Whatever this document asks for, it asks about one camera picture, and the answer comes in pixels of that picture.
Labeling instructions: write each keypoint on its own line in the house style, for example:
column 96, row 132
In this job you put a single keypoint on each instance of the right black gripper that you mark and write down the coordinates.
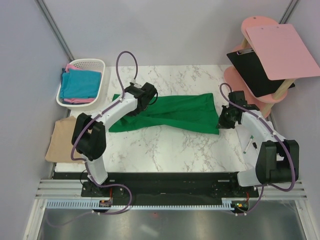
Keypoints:
column 222, row 123

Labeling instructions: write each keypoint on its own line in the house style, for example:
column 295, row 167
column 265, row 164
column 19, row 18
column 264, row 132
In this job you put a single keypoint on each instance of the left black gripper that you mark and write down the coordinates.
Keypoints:
column 132, row 113

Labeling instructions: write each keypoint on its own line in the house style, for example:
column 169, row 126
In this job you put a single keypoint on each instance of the green t shirt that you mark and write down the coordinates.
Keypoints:
column 195, row 113

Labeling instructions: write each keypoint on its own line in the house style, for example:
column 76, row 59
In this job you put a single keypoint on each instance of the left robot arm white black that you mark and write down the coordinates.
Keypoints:
column 89, row 135

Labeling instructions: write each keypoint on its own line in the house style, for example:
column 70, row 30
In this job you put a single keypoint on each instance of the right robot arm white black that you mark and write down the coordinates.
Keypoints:
column 277, row 161

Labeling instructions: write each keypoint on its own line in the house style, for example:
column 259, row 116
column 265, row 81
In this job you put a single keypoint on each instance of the white paper sheet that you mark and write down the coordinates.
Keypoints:
column 260, row 133

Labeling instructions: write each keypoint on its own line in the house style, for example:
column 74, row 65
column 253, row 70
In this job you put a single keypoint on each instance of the white pen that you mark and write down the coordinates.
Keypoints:
column 248, row 144

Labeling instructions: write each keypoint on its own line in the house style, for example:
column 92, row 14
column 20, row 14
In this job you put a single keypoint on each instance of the pink wooden side shelf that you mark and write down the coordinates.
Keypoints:
column 233, row 78

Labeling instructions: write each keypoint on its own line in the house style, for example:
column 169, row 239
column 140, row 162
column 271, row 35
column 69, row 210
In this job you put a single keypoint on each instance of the black clipboard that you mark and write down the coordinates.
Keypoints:
column 250, row 68

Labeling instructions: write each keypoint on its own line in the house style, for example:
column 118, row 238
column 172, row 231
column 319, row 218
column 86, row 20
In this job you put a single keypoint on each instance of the teal folded t shirt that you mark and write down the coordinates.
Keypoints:
column 80, row 84

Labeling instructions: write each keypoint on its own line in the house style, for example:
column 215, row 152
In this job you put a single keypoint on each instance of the pink folded t shirt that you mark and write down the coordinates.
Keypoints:
column 76, row 101

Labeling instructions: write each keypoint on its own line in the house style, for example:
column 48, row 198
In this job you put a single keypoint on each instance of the dark blue folded t shirt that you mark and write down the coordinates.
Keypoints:
column 63, row 70

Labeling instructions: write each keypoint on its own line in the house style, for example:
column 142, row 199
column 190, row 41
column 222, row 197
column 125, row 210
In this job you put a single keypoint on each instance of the pink clipboard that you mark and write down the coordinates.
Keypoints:
column 282, row 52

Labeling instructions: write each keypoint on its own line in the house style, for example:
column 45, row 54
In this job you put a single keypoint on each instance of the beige folded t shirt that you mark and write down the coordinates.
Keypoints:
column 60, row 147

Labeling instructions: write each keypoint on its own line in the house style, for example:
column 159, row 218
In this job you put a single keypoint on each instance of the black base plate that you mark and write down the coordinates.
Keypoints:
column 163, row 188

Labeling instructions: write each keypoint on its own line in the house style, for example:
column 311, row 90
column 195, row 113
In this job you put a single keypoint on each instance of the white slotted cable duct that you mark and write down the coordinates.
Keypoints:
column 107, row 204

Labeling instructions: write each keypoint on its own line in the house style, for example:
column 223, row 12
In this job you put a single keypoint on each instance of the aluminium frame rail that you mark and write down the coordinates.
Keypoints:
column 59, row 189

